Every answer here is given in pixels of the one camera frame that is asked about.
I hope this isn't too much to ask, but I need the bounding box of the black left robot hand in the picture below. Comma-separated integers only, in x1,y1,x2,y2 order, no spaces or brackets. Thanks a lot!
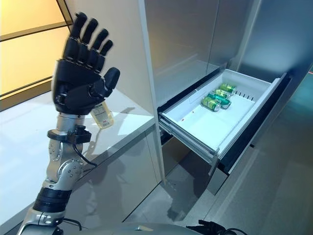
52,11,121,116

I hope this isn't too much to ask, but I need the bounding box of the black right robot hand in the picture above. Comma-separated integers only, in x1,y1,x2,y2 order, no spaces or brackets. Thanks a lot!
191,219,227,235

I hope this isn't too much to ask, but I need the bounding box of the white fridge drawer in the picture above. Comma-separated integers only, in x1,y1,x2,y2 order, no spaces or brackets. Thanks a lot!
157,68,291,176

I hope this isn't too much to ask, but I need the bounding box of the stainless steel fridge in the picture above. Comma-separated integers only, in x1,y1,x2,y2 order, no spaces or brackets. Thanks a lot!
137,0,313,196

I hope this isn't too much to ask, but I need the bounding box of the yellow drink bottle white label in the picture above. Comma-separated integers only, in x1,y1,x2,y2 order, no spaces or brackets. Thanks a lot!
90,102,115,130

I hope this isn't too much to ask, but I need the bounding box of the black framed window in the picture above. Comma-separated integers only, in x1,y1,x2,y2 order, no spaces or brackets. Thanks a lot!
0,0,76,100

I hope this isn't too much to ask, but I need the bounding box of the grey kitchen counter cabinet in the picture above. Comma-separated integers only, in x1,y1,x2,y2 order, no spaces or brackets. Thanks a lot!
0,94,163,235

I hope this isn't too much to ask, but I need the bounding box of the green drink can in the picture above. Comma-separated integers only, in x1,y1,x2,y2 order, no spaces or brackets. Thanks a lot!
201,96,222,112
220,83,238,94

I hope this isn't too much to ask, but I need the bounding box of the green can middle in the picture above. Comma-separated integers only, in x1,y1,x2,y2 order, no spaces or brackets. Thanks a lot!
207,89,232,109

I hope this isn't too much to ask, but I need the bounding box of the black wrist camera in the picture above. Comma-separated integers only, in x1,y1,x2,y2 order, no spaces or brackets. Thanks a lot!
67,125,92,143

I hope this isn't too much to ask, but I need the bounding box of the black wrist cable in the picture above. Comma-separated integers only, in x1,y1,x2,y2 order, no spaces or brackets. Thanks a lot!
72,142,98,168

